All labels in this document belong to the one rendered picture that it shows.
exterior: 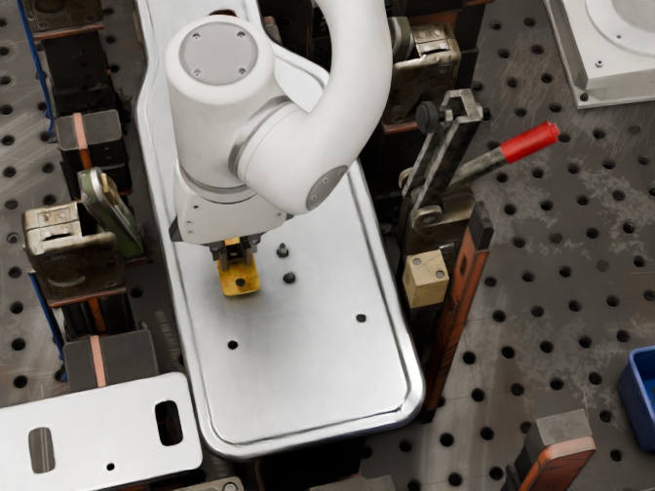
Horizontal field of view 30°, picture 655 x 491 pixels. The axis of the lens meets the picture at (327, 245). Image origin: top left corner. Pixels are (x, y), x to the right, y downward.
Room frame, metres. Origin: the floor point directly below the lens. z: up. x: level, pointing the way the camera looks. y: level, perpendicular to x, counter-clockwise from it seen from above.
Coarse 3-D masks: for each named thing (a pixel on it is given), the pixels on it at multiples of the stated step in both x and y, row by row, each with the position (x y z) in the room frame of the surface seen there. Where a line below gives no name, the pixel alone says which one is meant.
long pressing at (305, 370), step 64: (192, 0) 0.88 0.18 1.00; (256, 0) 0.89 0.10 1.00; (192, 256) 0.56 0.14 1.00; (256, 256) 0.56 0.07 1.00; (320, 256) 0.57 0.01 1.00; (384, 256) 0.57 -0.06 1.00; (192, 320) 0.49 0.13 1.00; (256, 320) 0.49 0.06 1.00; (320, 320) 0.50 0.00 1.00; (384, 320) 0.50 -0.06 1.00; (192, 384) 0.42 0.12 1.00; (256, 384) 0.42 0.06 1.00; (320, 384) 0.43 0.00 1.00; (384, 384) 0.43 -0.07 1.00; (256, 448) 0.36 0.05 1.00
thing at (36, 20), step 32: (32, 0) 0.87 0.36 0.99; (64, 0) 0.88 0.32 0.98; (96, 0) 0.89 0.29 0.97; (32, 32) 0.87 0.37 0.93; (64, 32) 0.87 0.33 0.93; (96, 32) 0.89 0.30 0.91; (64, 64) 0.88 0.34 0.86; (96, 64) 0.89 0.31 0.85; (64, 96) 0.87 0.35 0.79; (96, 96) 0.88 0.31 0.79; (128, 96) 0.94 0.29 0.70
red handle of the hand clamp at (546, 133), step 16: (544, 128) 0.65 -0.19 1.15; (512, 144) 0.64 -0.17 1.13; (528, 144) 0.63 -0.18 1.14; (544, 144) 0.64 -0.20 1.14; (480, 160) 0.63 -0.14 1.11; (496, 160) 0.63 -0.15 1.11; (512, 160) 0.63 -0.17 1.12; (464, 176) 0.62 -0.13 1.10; (480, 176) 0.62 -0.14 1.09; (416, 192) 0.61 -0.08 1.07; (448, 192) 0.61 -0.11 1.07
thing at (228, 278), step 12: (228, 240) 0.57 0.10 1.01; (228, 252) 0.55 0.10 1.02; (240, 252) 0.55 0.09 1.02; (216, 264) 0.54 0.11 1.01; (228, 264) 0.54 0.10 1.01; (240, 264) 0.54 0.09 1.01; (252, 264) 0.55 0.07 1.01; (228, 276) 0.53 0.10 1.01; (240, 276) 0.53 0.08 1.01; (252, 276) 0.53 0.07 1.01; (228, 288) 0.52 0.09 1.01; (240, 288) 0.52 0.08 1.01; (252, 288) 0.52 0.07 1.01
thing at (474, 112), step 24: (456, 96) 0.63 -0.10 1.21; (432, 120) 0.60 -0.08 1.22; (456, 120) 0.60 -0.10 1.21; (480, 120) 0.61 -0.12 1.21; (432, 144) 0.62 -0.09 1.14; (456, 144) 0.60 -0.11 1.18; (432, 168) 0.60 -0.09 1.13; (456, 168) 0.60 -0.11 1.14; (408, 192) 0.62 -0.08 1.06; (432, 192) 0.60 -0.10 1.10
